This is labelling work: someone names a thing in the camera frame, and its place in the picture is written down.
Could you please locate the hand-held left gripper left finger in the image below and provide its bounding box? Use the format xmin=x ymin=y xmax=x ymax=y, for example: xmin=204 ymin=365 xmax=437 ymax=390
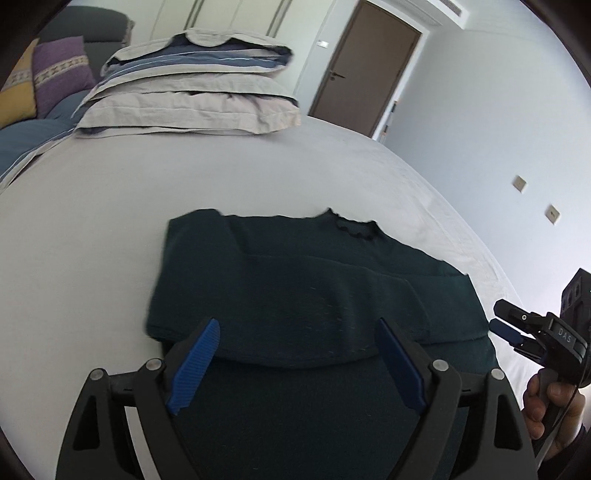
xmin=55 ymin=318 xmax=221 ymax=480

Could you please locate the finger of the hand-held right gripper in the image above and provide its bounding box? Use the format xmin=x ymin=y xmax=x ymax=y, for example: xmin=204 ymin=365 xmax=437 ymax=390
xmin=493 ymin=299 xmax=551 ymax=334
xmin=488 ymin=318 xmax=546 ymax=361

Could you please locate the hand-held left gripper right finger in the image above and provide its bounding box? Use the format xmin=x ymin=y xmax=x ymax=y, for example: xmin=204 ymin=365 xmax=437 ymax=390
xmin=374 ymin=318 xmax=539 ymax=480

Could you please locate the dark green knit sweater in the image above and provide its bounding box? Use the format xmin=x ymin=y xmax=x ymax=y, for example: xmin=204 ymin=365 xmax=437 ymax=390
xmin=145 ymin=208 xmax=502 ymax=480

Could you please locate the person's right hand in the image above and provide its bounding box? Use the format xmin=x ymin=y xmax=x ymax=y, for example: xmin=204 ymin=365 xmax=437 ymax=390
xmin=523 ymin=369 xmax=587 ymax=457

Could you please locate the thin leaning pole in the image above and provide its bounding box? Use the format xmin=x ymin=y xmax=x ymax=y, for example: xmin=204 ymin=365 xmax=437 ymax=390
xmin=382 ymin=100 xmax=398 ymax=140

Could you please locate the plain beige pillow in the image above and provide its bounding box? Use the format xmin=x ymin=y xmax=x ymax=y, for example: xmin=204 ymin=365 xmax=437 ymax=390
xmin=74 ymin=74 xmax=303 ymax=139

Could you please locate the brown wooden door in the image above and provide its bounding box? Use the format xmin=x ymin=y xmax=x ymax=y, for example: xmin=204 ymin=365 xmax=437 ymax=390
xmin=308 ymin=0 xmax=423 ymax=138

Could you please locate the striped blue beige pillow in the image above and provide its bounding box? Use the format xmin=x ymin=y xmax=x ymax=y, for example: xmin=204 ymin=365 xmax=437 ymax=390
xmin=100 ymin=28 xmax=296 ymax=89

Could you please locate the ceiling air vent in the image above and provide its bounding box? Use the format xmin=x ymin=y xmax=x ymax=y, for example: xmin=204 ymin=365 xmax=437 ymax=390
xmin=425 ymin=0 xmax=467 ymax=17

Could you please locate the purple patterned cushion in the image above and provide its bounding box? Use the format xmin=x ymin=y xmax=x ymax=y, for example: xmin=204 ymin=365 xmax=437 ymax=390
xmin=31 ymin=36 xmax=98 ymax=118

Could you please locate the yellow patterned cushion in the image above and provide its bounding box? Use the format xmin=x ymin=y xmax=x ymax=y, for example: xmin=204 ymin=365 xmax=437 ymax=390
xmin=0 ymin=39 xmax=40 ymax=130

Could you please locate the grey upholstered sofa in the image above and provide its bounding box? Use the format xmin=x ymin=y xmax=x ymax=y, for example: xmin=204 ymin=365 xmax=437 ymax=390
xmin=39 ymin=9 xmax=134 ymax=93

